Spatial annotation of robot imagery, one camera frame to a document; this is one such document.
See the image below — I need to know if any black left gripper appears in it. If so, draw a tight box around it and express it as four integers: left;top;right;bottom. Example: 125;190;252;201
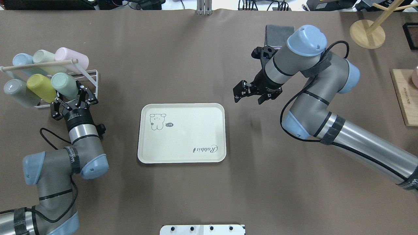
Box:
50;82;99;131

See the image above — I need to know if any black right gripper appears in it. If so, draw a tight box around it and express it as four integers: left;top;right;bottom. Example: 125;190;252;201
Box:
233;69;282;105

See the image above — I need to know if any green cup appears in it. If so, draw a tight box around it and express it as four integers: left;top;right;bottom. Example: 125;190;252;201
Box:
51;72;79;100

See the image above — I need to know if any cream rabbit tray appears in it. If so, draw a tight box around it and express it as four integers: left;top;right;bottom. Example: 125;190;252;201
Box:
137;103;227;164

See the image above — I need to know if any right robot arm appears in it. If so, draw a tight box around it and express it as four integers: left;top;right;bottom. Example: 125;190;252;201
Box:
233;25;418;193

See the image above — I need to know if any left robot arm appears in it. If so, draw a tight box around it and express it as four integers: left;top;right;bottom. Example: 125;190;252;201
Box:
0;82;109;235

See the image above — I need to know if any yellow cup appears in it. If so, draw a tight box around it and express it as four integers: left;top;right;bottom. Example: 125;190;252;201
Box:
26;73;57;103

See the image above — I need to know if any pink cup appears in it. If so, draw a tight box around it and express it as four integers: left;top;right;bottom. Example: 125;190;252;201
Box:
54;47;89;75

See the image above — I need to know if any grey cup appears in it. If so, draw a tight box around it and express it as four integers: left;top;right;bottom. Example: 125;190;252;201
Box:
4;79;41;107

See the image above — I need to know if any cream cup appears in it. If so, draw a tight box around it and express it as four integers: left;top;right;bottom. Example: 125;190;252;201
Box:
33;50;67;75

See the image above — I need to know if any light blue cup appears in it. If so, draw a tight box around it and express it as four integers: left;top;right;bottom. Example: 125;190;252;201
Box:
12;53;48;76

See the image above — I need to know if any folded grey cloth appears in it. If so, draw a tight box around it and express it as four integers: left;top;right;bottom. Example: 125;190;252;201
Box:
264;25;295;49

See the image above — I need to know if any wooden mug tree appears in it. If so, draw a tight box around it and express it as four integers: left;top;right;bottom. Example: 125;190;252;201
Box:
349;0;418;49

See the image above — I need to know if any wooden cutting board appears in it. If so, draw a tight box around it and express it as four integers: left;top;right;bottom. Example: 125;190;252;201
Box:
391;69;418;126

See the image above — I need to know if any white wire cup rack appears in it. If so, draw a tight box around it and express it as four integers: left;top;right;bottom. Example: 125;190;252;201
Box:
1;58;98;109

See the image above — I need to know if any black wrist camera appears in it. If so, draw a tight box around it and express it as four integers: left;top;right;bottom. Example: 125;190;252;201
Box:
95;124;106;140
251;45;278;60

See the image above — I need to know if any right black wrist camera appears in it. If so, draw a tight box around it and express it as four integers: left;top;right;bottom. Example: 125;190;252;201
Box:
251;45;278;60

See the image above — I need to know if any aluminium frame post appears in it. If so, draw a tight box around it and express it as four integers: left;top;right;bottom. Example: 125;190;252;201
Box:
197;0;213;15

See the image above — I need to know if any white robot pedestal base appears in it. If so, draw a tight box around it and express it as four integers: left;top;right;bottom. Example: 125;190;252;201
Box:
159;224;246;235

